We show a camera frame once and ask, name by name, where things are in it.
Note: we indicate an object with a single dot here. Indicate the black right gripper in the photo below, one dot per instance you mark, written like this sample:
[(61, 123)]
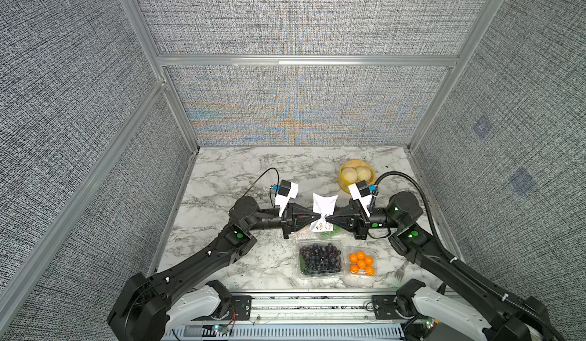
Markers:
[(360, 222)]

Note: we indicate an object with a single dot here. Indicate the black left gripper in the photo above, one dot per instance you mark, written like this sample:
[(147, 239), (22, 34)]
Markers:
[(287, 218)]

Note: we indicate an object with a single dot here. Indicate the white sticker sheet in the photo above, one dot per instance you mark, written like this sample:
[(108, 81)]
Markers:
[(324, 207)]

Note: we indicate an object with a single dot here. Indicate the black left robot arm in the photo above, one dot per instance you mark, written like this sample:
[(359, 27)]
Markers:
[(141, 310)]

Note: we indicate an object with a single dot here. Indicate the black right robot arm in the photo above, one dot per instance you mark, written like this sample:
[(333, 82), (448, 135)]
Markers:
[(488, 311)]

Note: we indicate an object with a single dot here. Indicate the clear box mixed grapes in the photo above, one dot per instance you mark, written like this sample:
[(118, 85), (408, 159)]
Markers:
[(330, 235)]

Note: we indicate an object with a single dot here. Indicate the left steamed bun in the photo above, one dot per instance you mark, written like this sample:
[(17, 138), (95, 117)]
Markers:
[(349, 175)]

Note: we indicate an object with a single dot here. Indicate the steamed bun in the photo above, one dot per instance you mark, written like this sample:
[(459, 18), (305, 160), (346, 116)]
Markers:
[(349, 175), (363, 173)]

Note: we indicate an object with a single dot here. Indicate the clear box dark grapes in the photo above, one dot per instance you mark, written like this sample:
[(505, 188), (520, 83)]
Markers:
[(320, 259)]

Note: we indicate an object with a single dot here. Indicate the yellow bamboo steamer basket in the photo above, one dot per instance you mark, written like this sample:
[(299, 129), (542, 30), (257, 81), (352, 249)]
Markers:
[(354, 163)]

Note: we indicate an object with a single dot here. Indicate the right steamed bun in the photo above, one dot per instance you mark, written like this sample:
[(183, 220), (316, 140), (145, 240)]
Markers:
[(363, 173)]

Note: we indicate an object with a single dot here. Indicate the clear box orange kumquats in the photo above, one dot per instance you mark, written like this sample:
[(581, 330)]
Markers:
[(361, 261)]

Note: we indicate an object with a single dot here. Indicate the green handled fork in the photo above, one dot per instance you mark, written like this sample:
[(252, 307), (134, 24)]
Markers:
[(399, 272)]

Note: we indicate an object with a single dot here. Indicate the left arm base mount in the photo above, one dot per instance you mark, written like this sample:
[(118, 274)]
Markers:
[(239, 309)]

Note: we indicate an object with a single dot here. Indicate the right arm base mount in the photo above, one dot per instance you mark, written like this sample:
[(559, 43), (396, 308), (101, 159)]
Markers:
[(386, 309)]

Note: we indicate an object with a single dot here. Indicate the grey perforated cable tray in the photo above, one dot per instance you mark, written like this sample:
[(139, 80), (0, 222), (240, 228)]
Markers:
[(288, 332)]

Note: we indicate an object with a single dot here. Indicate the aluminium front rail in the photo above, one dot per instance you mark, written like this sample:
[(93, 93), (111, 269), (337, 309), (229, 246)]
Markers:
[(287, 308)]

